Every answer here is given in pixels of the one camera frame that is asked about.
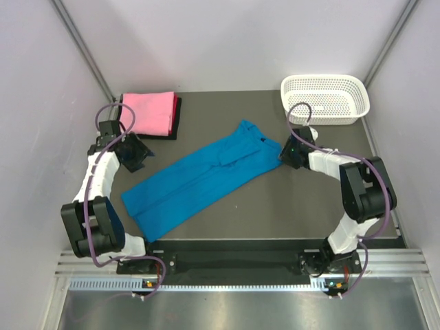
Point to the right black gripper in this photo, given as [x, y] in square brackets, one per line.
[284, 156]

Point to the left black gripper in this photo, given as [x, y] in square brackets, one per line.
[141, 152]

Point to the blue t shirt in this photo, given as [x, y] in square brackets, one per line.
[168, 198]

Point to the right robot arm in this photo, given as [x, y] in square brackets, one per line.
[367, 192]

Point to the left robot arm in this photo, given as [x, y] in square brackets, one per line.
[91, 219]

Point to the folded black t shirt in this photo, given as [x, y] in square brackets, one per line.
[158, 137]

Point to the folded pink t shirt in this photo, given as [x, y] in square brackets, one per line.
[149, 113]

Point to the folded red t shirt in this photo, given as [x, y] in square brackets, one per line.
[175, 117]

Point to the white perforated plastic basket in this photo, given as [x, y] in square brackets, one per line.
[324, 99]

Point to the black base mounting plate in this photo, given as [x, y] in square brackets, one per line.
[244, 261]

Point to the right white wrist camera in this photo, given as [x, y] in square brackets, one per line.
[308, 133]

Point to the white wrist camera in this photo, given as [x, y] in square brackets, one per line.
[109, 129]
[308, 133]

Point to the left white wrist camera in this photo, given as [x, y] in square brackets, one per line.
[109, 129]

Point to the grey slotted cable duct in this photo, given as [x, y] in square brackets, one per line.
[146, 285]

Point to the aluminium frame rail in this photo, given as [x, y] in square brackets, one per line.
[388, 263]

